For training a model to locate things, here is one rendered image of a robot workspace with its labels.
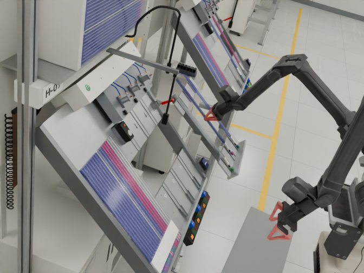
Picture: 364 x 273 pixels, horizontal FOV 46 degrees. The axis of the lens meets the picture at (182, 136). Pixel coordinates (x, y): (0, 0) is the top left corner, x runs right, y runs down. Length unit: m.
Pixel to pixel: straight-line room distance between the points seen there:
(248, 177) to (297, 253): 0.77
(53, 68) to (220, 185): 2.14
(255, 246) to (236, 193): 1.25
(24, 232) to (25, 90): 0.58
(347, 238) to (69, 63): 1.14
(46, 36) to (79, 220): 0.87
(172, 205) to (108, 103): 0.51
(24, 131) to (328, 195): 0.95
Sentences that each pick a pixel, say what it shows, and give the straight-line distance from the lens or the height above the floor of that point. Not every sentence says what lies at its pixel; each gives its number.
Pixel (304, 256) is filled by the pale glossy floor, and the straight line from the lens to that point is 3.03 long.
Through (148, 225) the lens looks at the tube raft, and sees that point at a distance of 1.64.
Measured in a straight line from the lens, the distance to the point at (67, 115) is 1.52.
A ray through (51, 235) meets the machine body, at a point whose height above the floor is 0.62.
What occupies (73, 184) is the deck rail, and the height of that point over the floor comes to 1.04.
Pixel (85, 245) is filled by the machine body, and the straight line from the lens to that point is 1.84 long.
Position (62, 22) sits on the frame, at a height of 1.53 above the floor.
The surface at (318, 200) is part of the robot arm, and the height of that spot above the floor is 1.20.
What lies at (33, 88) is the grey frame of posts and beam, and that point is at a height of 1.38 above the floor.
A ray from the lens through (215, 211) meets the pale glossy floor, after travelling 3.05.
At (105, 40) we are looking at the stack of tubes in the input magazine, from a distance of 1.53.
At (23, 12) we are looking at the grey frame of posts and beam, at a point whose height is 1.58.
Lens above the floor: 2.01
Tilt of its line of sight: 33 degrees down
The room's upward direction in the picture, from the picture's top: 14 degrees clockwise
